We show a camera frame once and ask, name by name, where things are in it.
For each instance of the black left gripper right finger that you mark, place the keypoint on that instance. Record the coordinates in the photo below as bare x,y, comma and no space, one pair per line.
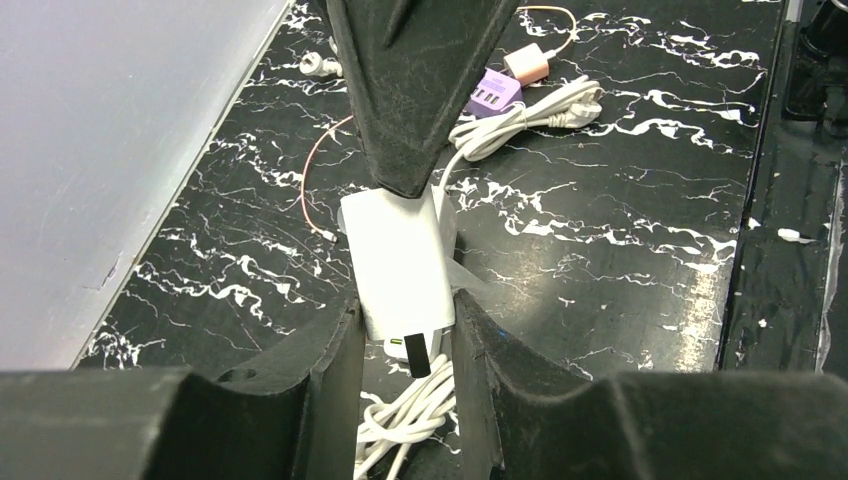
522,416

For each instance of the purple power strip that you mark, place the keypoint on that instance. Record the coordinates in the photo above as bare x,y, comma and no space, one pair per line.
493,95

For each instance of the small white cube charger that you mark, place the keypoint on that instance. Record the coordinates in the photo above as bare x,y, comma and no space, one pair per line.
400,250

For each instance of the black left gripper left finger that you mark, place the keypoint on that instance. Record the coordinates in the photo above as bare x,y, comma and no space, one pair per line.
290,412

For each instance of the beige small plug adapter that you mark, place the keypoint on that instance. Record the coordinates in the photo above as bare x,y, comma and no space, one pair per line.
528,64

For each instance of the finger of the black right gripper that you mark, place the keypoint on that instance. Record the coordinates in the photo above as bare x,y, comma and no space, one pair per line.
410,68

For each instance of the white power strip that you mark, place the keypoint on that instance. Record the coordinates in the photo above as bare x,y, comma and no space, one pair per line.
417,351

